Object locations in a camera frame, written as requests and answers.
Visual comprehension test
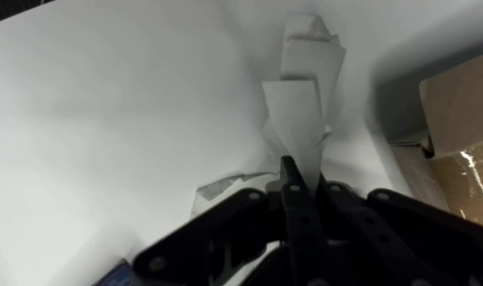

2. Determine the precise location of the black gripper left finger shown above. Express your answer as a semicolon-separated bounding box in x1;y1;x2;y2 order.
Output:
128;154;328;286

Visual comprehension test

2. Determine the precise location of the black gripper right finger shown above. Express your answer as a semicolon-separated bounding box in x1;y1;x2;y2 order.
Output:
310;173;483;286

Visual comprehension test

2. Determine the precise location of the white cloth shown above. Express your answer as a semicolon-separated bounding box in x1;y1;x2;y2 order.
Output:
260;11;349;187

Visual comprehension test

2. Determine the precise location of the blue hardcover book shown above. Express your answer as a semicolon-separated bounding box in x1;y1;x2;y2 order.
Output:
94;257;137;286

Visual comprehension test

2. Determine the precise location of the brown cardboard box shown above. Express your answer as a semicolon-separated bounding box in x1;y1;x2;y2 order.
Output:
391;49;483;230

